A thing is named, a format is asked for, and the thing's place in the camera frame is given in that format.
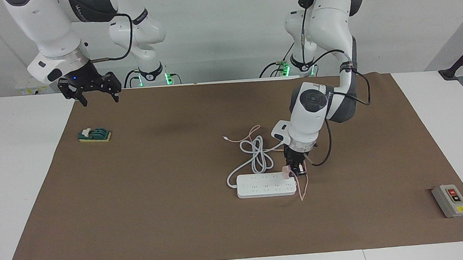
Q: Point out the grey button control box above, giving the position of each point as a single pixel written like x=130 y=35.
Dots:
x=447 y=205

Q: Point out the green knife switch block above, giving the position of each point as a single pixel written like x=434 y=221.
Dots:
x=95 y=134

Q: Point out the white wall outlet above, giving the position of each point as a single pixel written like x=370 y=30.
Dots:
x=28 y=91

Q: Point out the black pole stand with clamp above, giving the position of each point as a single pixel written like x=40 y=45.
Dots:
x=451 y=72

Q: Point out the pink charger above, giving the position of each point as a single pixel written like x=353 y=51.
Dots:
x=286 y=172

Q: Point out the white power strip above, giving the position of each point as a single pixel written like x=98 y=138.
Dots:
x=259 y=186

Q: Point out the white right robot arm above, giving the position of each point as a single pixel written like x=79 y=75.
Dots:
x=48 y=28

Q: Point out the brown table mat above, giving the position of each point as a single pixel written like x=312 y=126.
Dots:
x=140 y=216

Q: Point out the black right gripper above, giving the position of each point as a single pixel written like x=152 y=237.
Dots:
x=81 y=79

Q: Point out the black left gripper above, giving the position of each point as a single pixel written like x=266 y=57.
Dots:
x=295 y=157

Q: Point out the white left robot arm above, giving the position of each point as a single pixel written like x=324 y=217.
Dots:
x=315 y=113

